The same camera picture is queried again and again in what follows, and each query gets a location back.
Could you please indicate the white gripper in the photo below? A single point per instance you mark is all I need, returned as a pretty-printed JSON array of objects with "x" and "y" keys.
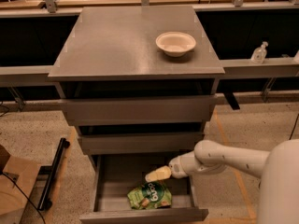
[{"x": 177, "y": 168}]

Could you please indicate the green rice chip bag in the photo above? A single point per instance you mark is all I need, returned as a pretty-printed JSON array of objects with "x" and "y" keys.
[{"x": 152, "y": 195}]

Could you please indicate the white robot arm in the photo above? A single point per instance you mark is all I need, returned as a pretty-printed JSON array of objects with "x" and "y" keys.
[{"x": 278, "y": 170}]

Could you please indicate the grey middle drawer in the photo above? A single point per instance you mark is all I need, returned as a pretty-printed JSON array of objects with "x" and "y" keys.
[{"x": 138, "y": 143}]

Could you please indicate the grey open bottom drawer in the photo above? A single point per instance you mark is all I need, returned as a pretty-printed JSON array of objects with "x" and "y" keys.
[{"x": 117, "y": 174}]

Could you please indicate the grey top drawer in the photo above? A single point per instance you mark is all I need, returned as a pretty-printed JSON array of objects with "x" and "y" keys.
[{"x": 144, "y": 110}]

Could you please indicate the grey drawer cabinet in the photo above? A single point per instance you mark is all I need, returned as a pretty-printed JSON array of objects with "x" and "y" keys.
[{"x": 112, "y": 53}]

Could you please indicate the black bar left floor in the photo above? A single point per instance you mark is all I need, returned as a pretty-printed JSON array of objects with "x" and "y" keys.
[{"x": 45, "y": 202}]

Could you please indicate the brown cardboard box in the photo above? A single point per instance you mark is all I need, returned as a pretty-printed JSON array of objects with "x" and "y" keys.
[{"x": 17, "y": 179}]

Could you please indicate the clear sanitizer pump bottle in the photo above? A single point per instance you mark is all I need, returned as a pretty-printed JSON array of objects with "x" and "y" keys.
[{"x": 259, "y": 54}]

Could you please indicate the grey metal rail frame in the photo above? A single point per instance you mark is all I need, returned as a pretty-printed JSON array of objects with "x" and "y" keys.
[{"x": 30, "y": 44}]

